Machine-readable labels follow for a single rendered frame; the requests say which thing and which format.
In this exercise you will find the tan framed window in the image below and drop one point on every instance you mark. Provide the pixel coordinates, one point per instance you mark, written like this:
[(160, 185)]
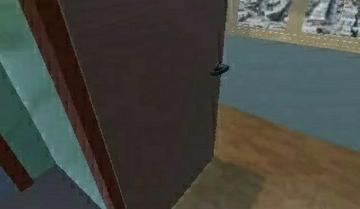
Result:
[(298, 15)]

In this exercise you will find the dark brown room door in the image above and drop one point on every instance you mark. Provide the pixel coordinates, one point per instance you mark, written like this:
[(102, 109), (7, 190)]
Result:
[(148, 103)]

